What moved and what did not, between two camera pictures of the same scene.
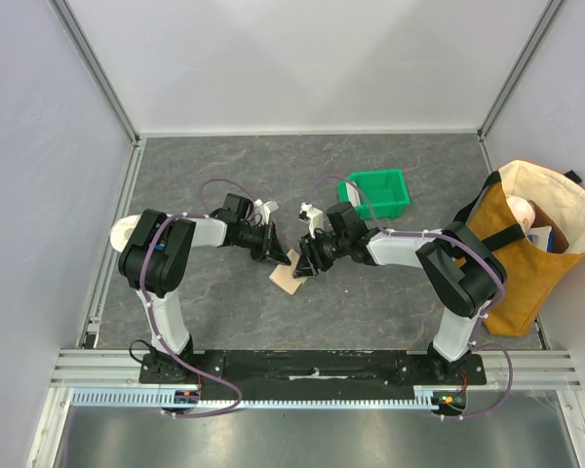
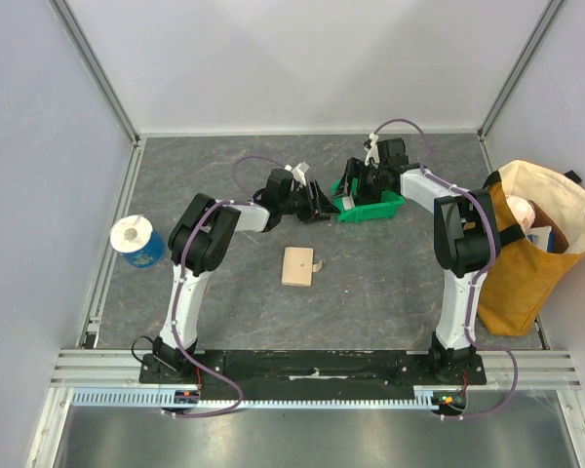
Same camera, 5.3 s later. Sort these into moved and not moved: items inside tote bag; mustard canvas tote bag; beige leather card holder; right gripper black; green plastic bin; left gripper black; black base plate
Moved: left gripper black; right gripper black; beige leather card holder
Not moved: items inside tote bag; mustard canvas tote bag; black base plate; green plastic bin
